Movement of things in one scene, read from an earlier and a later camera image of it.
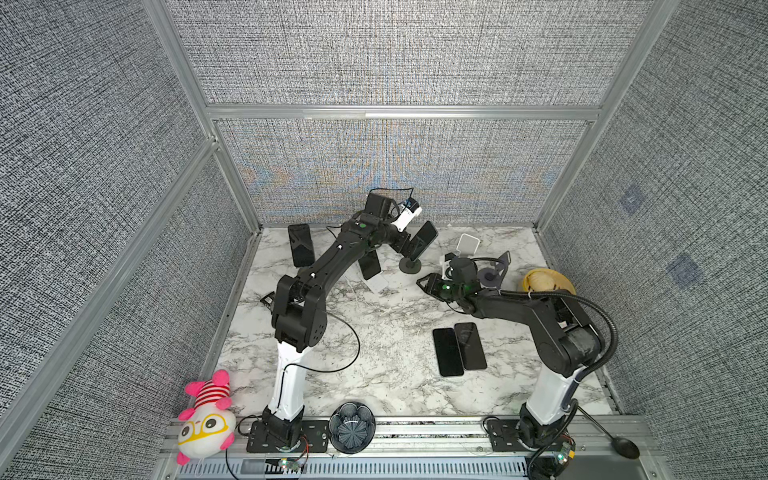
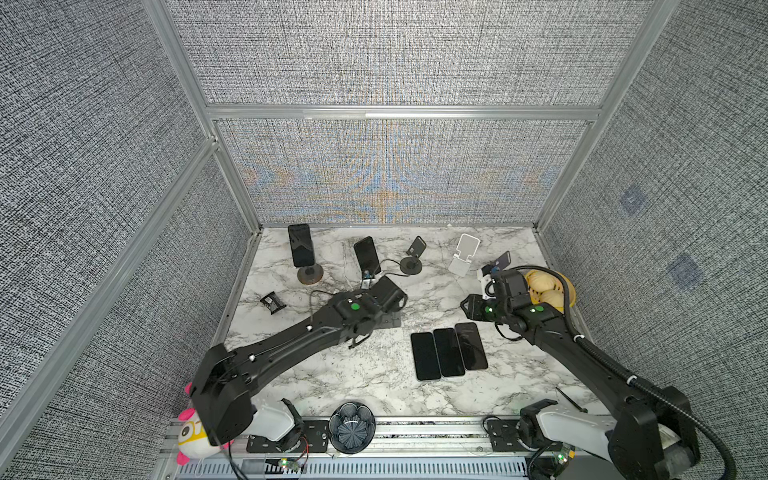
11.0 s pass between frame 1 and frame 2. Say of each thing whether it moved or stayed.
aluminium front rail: stayed
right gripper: moved
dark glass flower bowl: stayed
